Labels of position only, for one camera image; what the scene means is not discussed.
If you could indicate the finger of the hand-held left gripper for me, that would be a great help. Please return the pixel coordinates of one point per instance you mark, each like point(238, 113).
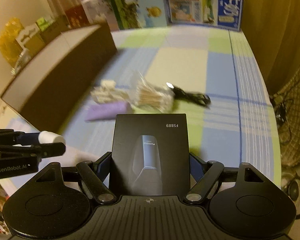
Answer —
point(47, 150)
point(28, 138)

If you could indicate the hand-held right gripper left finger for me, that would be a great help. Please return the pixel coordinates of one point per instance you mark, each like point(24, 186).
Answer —
point(103, 167)

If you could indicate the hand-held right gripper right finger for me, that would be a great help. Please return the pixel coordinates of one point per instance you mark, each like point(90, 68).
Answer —
point(198, 168)

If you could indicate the white bottle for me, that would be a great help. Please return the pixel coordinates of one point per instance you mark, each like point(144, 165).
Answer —
point(51, 137)

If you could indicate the black shaver box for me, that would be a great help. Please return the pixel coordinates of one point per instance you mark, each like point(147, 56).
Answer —
point(150, 142)

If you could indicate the purple tube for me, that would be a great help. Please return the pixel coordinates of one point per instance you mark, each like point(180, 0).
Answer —
point(107, 111)

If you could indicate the bag of cotton swabs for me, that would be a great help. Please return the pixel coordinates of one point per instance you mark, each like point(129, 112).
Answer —
point(152, 96)

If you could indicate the clear plastic bag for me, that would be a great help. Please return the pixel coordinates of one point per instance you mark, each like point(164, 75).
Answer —
point(21, 61)

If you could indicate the yellowish cardboard box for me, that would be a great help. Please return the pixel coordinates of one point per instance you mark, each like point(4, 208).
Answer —
point(35, 43)

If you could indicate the black wheel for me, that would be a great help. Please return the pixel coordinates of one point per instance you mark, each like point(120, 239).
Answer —
point(293, 188)

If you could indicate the yellow plastic bag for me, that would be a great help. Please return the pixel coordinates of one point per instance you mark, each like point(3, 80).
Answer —
point(11, 40)

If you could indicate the checkered tablecloth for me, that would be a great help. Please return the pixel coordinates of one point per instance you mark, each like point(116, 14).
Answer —
point(215, 67)

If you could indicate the white moulded insert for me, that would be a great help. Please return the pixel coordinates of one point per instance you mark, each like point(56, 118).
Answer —
point(27, 32)

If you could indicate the large brown cardboard box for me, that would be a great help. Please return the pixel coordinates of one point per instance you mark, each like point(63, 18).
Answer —
point(56, 28)

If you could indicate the green tissue pack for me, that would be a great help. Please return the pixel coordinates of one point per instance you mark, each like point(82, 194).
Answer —
point(45, 23)

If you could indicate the chair with quilted cover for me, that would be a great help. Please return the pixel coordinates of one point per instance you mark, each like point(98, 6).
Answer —
point(297, 105)

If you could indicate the red gift box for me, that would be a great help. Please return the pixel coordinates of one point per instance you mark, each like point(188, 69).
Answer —
point(76, 16)

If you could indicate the white humidifier box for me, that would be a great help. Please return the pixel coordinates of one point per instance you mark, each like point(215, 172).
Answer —
point(97, 10)

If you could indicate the wooden door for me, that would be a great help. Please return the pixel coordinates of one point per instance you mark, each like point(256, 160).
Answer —
point(272, 30)

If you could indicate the blue milk carton box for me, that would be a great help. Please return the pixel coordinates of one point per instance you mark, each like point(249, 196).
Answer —
point(202, 2)

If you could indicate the green milk carton box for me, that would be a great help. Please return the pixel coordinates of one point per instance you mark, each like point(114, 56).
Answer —
point(140, 5)

